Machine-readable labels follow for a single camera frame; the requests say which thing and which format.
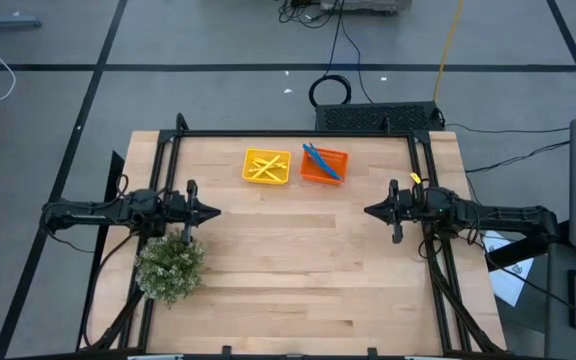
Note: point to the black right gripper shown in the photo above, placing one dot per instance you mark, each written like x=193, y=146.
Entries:
x=408, y=207

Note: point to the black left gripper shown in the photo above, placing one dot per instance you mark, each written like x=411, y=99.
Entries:
x=183, y=210

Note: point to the yellow pen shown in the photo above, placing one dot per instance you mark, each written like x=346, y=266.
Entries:
x=275, y=159
x=274, y=174
x=252, y=170
x=257, y=162

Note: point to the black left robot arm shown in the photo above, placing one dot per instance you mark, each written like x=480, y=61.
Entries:
x=93, y=215

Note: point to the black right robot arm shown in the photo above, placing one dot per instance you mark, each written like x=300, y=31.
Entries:
x=508, y=215

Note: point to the green artificial plant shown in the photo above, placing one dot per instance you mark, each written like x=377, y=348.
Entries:
x=170, y=270

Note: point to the orange plastic basket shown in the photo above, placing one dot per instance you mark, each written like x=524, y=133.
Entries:
x=318, y=175

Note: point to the yellow plastic basket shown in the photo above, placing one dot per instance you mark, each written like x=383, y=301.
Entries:
x=283, y=154

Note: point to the white paper sheet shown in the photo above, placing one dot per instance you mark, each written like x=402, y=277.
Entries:
x=510, y=280

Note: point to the black desk crossbar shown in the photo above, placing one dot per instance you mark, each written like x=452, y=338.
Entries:
x=528, y=247

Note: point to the grey metal device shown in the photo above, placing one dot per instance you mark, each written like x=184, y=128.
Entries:
x=365, y=5

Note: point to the dark grey desk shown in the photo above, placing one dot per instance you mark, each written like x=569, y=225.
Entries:
x=560, y=325

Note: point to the grey desk foot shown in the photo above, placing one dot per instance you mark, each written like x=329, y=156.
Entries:
x=8, y=21

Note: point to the dark table edge bracket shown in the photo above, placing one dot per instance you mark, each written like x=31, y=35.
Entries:
x=372, y=352
x=226, y=351

